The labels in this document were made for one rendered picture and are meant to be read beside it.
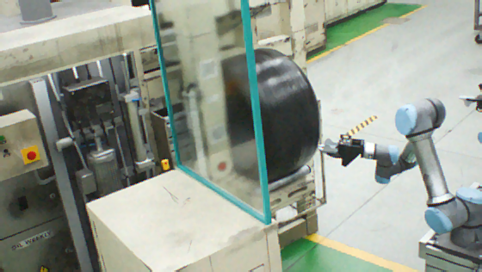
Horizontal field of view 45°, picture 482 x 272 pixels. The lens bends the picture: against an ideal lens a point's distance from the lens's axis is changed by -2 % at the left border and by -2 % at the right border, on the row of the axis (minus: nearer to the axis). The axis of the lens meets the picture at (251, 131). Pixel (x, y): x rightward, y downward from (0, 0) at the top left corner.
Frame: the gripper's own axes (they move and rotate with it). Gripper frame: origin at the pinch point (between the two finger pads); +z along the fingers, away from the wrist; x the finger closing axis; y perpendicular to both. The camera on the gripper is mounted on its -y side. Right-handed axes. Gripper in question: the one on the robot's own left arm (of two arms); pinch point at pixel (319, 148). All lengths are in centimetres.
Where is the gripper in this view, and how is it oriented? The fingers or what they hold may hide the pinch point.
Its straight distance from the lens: 271.7
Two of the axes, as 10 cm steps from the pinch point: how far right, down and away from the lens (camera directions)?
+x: -2.2, 6.9, -6.9
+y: -0.6, -7.2, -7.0
